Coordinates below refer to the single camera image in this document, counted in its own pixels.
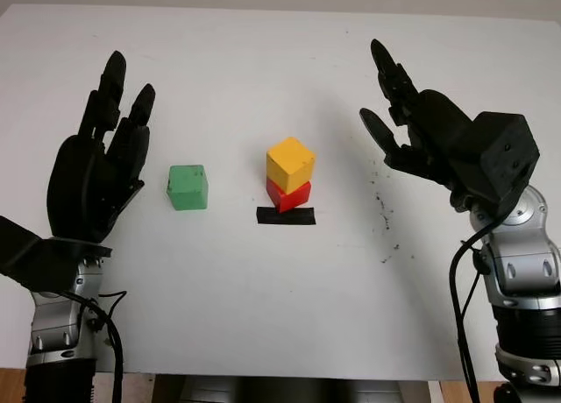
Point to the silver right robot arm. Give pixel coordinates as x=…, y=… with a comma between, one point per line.
x=521, y=263

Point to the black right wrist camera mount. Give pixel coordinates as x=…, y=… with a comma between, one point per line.
x=504, y=157

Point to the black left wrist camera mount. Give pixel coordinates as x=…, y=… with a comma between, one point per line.
x=26, y=254

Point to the dark robot torso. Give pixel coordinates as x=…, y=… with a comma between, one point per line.
x=298, y=390

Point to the red wooden block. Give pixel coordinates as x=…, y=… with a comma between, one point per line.
x=296, y=199

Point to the yellow wooden block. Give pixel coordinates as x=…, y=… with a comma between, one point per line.
x=289, y=162

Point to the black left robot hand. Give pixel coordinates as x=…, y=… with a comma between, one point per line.
x=83, y=184

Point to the black tape strip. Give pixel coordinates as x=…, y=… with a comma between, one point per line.
x=267, y=217

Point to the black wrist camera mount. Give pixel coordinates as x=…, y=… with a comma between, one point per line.
x=26, y=254
x=504, y=157

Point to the green wooden block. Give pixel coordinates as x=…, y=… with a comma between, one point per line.
x=188, y=188

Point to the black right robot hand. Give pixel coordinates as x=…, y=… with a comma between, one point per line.
x=438, y=131

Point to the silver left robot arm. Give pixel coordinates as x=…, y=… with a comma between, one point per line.
x=52, y=328

